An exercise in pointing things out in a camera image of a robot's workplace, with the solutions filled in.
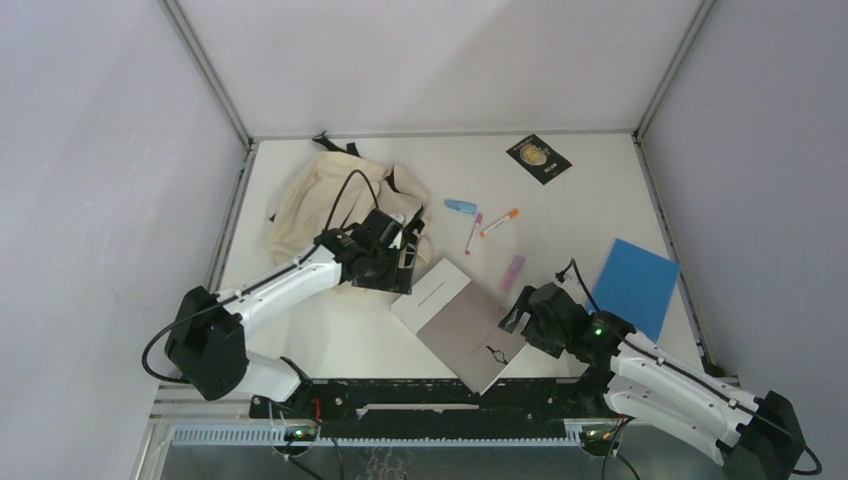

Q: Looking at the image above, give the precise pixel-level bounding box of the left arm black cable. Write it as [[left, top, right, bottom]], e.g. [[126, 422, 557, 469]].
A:
[[140, 169, 382, 386]]

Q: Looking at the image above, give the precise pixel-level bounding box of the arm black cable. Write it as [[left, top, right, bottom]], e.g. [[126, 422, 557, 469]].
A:
[[555, 258, 823, 477], [140, 169, 382, 386]]

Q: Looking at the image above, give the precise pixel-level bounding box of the blue notebook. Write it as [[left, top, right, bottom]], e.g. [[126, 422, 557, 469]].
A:
[[591, 239, 680, 342]]

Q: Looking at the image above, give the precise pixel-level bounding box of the pink marker pen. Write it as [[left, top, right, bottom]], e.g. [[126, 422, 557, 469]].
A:
[[464, 212, 483, 256]]

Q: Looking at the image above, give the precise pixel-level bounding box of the black booklet with gold emblem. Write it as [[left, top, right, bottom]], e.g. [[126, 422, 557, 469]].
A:
[[506, 134, 573, 185]]

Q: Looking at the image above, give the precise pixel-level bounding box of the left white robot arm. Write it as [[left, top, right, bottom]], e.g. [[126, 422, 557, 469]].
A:
[[164, 209, 425, 417]]

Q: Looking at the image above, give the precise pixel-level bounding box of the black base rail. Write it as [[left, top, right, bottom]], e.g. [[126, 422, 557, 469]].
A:
[[249, 378, 616, 442]]

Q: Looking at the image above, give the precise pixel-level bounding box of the light blue eraser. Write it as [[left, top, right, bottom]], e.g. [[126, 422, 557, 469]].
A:
[[444, 199, 478, 215]]

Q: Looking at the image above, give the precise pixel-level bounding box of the orange marker pen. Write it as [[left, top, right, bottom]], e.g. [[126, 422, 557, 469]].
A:
[[479, 209, 519, 238]]

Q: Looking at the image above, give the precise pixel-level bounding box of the pink highlighter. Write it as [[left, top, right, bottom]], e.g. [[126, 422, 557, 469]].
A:
[[499, 255, 525, 293]]

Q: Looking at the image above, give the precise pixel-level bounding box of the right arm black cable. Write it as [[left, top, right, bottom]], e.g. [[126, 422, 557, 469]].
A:
[[555, 258, 823, 477]]

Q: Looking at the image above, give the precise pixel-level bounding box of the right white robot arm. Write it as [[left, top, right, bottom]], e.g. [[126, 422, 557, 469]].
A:
[[499, 283, 807, 479]]

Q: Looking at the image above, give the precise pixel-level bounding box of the beige canvas student bag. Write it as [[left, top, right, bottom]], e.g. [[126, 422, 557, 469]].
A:
[[265, 134, 430, 265]]

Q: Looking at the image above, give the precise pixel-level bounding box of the grey and white book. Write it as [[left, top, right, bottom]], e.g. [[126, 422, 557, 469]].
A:
[[391, 259, 526, 395]]

